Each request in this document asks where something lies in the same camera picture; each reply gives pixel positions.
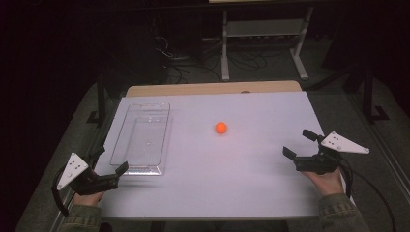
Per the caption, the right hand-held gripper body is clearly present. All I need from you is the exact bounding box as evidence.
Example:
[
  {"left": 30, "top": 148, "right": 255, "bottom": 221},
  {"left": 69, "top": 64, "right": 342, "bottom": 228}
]
[{"left": 293, "top": 130, "right": 370, "bottom": 176}]

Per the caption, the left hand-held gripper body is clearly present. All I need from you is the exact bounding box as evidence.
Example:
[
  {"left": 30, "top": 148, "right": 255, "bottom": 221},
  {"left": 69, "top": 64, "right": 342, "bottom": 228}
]
[{"left": 56, "top": 152, "right": 120, "bottom": 197}]

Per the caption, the clear plastic tray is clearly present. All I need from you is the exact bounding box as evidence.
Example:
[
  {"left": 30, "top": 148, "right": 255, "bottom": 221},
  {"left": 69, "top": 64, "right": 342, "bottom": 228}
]
[{"left": 109, "top": 101, "right": 173, "bottom": 177}]

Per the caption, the person's left hand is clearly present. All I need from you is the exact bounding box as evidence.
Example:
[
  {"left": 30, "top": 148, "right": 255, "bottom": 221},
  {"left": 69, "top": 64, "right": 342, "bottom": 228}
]
[{"left": 72, "top": 189, "right": 105, "bottom": 208}]

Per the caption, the person's right hand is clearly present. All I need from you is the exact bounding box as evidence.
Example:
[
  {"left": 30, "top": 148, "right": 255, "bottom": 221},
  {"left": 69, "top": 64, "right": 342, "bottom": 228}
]
[{"left": 301, "top": 167, "right": 345, "bottom": 197}]

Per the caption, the black metal stand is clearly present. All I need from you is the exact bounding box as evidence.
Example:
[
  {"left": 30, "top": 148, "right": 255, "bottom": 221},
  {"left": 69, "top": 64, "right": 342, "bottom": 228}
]
[
  {"left": 306, "top": 64, "right": 391, "bottom": 125},
  {"left": 86, "top": 73, "right": 109, "bottom": 128}
]

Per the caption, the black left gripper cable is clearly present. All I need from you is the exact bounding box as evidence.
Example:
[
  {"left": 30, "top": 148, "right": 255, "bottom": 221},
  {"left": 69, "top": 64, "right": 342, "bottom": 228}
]
[{"left": 50, "top": 165, "right": 76, "bottom": 218}]

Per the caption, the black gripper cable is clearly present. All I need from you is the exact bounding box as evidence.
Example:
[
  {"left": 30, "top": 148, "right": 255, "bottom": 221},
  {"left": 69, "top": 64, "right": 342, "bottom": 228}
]
[
  {"left": 50, "top": 165, "right": 76, "bottom": 218},
  {"left": 337, "top": 158, "right": 398, "bottom": 232}
]

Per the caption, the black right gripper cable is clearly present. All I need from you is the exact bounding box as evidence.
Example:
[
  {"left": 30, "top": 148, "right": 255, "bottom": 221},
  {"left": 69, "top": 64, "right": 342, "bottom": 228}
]
[{"left": 337, "top": 158, "right": 398, "bottom": 232}]

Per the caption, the metal floor rail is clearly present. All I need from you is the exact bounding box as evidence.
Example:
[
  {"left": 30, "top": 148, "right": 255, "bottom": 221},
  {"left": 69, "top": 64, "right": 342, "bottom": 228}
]
[{"left": 349, "top": 93, "right": 410, "bottom": 202}]

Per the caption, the white metal desk frame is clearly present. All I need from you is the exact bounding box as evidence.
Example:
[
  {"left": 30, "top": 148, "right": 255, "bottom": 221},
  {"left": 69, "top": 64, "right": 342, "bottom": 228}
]
[{"left": 220, "top": 6, "right": 315, "bottom": 82}]

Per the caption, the tangle of black floor cables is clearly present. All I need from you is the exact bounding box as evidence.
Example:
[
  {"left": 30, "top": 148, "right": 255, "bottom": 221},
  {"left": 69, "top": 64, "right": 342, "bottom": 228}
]
[{"left": 154, "top": 35, "right": 269, "bottom": 85}]

